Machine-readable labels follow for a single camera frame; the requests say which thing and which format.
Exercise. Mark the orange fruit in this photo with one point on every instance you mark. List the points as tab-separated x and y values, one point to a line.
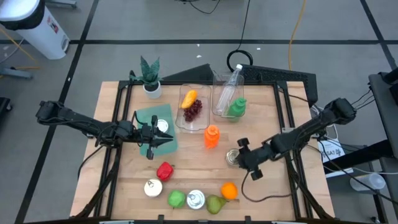
229	190

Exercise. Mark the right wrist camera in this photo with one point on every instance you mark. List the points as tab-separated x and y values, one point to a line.
256	156

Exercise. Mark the clear plastic bin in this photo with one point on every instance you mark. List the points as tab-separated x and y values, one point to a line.
217	84
199	127

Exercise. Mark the black metal cart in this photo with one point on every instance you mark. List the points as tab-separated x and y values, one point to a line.
384	118

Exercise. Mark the black aluminium table frame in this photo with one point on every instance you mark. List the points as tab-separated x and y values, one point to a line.
174	83

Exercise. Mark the silver lid tin can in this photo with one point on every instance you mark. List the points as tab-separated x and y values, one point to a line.
163	125

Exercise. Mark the olive label tuna can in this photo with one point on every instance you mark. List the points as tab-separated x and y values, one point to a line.
196	199

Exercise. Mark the teal plastic bin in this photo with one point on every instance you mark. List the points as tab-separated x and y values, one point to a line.
161	110

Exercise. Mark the green plastic bottle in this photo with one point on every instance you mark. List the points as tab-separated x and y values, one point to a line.
237	109

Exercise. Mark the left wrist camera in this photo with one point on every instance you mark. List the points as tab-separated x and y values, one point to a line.
145	131

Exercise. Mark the blue label tin can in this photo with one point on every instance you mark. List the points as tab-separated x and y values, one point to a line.
153	188
231	157

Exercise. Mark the clear plastic jug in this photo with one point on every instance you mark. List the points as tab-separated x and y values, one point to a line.
368	182

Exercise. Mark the white printed paper sheet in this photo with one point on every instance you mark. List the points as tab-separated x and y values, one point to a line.
332	152

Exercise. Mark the snake plant in white pot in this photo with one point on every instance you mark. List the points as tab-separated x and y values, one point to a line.
152	90

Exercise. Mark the green pear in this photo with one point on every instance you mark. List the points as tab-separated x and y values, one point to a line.
214	203

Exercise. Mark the green apple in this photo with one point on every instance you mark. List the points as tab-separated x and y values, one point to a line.
176	199

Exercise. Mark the black flat panel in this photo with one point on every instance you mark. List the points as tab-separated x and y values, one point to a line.
192	74

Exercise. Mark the red bell pepper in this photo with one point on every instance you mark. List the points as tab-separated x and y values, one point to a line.
164	171

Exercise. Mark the black floor equipment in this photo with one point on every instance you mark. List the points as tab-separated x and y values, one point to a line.
3	107

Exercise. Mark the black trash bag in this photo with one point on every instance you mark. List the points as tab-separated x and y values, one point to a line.
39	17

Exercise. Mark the gray stand base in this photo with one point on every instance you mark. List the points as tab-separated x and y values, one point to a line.
18	74

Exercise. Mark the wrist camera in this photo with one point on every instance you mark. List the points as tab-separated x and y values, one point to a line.
145	131
256	156

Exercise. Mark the orange plastic bottle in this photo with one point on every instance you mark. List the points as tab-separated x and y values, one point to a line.
212	137

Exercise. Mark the yellow mango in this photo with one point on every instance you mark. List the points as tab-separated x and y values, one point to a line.
189	99

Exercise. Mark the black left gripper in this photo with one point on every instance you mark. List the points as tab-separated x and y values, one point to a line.
151	152

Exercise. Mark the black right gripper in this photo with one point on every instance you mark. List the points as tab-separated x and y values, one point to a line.
259	155

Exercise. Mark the white trash bin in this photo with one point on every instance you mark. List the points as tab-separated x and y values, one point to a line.
40	37

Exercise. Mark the bunch of red grapes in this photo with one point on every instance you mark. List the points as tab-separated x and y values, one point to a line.
192	113

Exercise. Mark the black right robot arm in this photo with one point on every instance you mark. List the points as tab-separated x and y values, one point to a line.
311	124

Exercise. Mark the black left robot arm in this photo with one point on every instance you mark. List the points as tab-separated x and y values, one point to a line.
81	123

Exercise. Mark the clear plastic water bottle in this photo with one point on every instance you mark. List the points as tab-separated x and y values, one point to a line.
228	91

